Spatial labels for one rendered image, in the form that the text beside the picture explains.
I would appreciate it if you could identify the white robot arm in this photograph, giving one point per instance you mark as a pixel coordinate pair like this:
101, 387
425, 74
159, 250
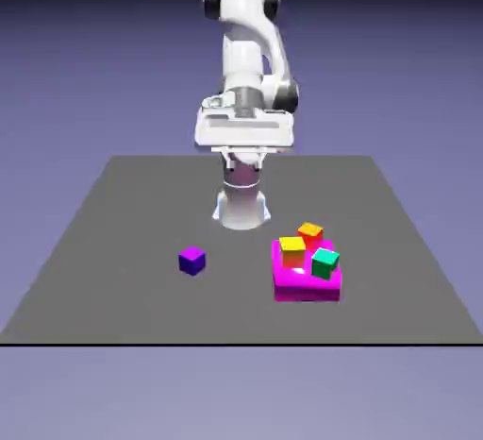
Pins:
245, 32

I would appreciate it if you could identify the small green cube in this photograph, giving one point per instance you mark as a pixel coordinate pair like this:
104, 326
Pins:
324, 263

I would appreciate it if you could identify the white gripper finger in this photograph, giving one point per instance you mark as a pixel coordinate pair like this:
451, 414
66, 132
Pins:
229, 160
258, 160

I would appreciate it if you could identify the small yellow cube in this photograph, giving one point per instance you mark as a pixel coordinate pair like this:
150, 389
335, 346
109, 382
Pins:
292, 253

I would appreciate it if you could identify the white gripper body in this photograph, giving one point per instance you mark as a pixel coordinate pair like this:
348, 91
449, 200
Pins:
243, 131

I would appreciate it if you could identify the small orange cube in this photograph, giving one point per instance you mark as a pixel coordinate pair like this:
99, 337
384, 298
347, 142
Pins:
311, 234

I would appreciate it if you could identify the large magenta box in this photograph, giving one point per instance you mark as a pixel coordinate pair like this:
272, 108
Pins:
302, 285

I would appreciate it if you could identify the small purple cube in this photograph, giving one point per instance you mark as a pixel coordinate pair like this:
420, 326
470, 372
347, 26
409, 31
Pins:
192, 260

